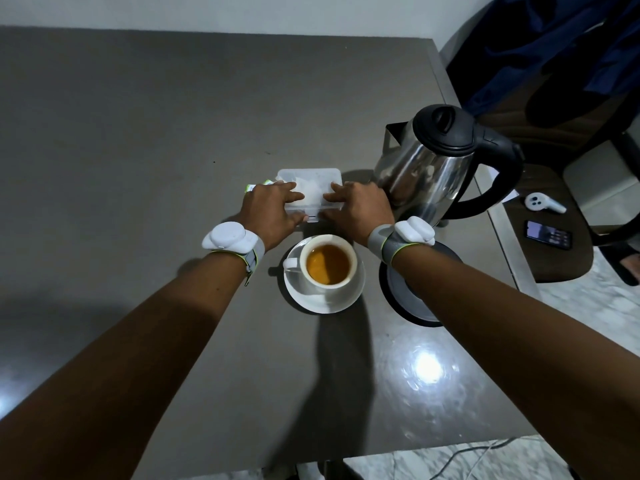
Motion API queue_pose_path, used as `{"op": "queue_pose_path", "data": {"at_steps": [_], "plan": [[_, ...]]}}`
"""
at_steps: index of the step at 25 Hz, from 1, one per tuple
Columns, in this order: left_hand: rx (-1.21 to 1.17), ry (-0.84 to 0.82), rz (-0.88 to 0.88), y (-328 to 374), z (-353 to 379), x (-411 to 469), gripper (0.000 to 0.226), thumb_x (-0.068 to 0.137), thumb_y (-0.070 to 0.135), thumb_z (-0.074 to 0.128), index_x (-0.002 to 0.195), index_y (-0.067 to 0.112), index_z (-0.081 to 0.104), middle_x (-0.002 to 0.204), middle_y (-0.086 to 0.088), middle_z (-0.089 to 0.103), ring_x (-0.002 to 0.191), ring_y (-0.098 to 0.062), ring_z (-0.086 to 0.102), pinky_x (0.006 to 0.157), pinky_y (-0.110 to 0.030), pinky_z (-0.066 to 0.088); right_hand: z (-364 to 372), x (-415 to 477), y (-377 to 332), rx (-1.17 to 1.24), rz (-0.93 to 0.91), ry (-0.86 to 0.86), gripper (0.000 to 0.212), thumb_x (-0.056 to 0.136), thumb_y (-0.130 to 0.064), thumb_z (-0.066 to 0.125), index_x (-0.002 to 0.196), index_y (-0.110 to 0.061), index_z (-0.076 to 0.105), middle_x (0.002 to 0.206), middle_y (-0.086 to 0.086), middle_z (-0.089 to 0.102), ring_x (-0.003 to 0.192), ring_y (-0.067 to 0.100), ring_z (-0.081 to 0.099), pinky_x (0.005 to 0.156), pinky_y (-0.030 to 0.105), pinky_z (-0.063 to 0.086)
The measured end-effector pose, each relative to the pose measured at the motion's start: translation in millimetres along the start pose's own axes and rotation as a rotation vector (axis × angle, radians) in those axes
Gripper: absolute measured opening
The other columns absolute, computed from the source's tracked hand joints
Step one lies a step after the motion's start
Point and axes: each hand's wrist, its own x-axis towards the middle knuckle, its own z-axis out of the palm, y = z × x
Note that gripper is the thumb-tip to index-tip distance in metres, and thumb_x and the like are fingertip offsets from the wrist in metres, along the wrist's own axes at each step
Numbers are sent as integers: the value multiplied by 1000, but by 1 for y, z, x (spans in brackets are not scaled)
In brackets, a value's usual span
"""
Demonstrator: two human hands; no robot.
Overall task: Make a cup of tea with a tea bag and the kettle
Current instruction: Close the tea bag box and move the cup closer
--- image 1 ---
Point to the person's right hand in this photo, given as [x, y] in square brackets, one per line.
[360, 209]

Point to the person's left hand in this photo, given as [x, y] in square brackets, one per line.
[270, 212]

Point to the clear plastic tea bag box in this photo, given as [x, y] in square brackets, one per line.
[312, 187]

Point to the white ceramic cup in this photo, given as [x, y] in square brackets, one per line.
[327, 267]

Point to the steel electric kettle black lid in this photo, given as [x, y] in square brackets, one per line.
[430, 164]

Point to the white saucer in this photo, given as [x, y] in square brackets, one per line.
[325, 303]

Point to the person's right forearm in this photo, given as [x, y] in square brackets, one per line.
[525, 334]

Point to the person's left forearm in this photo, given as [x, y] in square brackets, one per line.
[125, 374]

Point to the person's right sandalled foot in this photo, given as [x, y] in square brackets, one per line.
[332, 470]

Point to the black kettle base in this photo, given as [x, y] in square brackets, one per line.
[400, 299]

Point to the white paper sheet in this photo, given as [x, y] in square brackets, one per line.
[502, 192]

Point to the black smartphone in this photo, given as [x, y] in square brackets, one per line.
[547, 234]

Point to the brown office chair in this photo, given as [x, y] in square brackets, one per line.
[560, 259]

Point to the dark blue jacket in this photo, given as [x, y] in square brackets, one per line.
[525, 34]

